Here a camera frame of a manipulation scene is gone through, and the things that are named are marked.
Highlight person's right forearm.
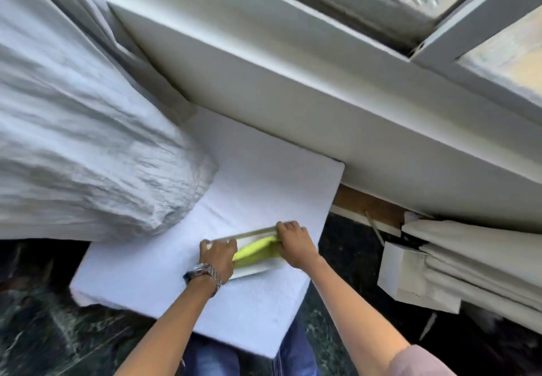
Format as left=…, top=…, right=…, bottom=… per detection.
left=301, top=255, right=413, bottom=376

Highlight blue jeans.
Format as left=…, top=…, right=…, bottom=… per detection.
left=181, top=316, right=319, bottom=376

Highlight metal trowel with yellow handle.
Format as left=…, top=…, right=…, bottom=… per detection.
left=206, top=225, right=289, bottom=281

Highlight white foam board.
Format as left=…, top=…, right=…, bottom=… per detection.
left=69, top=106, right=346, bottom=359

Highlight brown wooden strip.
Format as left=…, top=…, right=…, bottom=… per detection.
left=332, top=184, right=408, bottom=230

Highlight person's left hand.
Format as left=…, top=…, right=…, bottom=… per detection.
left=199, top=238, right=238, bottom=283

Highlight person's left forearm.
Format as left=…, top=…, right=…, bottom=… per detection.
left=113, top=276, right=222, bottom=376

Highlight stack of white folded panels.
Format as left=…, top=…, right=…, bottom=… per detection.
left=401, top=212, right=542, bottom=335

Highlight silver wristwatch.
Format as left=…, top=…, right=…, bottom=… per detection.
left=183, top=263, right=223, bottom=298

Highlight white window sill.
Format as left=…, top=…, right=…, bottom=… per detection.
left=80, top=0, right=542, bottom=234

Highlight pink sleeve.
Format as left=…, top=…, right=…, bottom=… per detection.
left=387, top=344, right=457, bottom=376

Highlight white window frame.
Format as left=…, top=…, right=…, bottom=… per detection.
left=229, top=0, right=542, bottom=125

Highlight person's right hand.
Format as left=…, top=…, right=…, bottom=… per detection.
left=276, top=221, right=321, bottom=271

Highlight white curtain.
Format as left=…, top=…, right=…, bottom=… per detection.
left=0, top=0, right=219, bottom=244

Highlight white trim strip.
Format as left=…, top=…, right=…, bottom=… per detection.
left=329, top=205, right=403, bottom=238

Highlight white rectangular block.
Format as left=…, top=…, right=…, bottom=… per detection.
left=377, top=242, right=462, bottom=315

